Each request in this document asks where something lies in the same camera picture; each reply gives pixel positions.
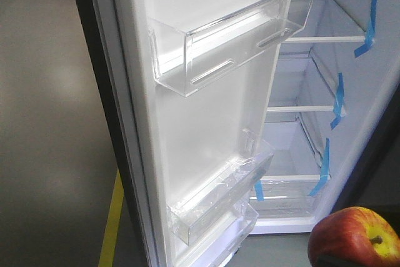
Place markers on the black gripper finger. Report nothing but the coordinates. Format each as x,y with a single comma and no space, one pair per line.
389,213
330,261

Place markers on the red yellow apple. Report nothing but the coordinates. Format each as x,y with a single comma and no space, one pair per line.
355,234

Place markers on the dark grey fridge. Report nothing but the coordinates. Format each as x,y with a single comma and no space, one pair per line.
333,83

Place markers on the open white fridge door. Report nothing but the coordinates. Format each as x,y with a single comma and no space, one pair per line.
166,144

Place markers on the clear crisper drawer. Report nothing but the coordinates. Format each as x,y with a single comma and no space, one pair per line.
287,194

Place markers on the clear lower door bin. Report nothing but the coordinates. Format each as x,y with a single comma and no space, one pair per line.
218,251

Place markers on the clear door bin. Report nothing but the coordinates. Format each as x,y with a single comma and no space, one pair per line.
195,42
191,217
218,251

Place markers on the clear middle door bin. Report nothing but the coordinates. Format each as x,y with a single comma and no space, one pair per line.
191,217

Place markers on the clear upper door bin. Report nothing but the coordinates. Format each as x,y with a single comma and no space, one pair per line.
195,42

